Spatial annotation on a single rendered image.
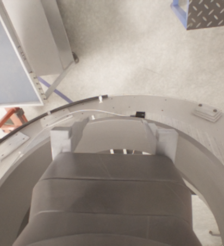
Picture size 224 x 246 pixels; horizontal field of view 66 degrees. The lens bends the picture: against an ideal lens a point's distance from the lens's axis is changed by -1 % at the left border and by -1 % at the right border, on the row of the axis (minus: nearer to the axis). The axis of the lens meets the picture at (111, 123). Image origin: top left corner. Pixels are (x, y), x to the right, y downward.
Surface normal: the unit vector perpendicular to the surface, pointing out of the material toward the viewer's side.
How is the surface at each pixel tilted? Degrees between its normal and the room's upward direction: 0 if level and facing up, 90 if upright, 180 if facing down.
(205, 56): 0
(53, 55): 0
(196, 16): 0
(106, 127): 9
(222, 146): 90
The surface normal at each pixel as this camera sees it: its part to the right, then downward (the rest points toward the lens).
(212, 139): -0.16, -0.76
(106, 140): 0.03, 0.63
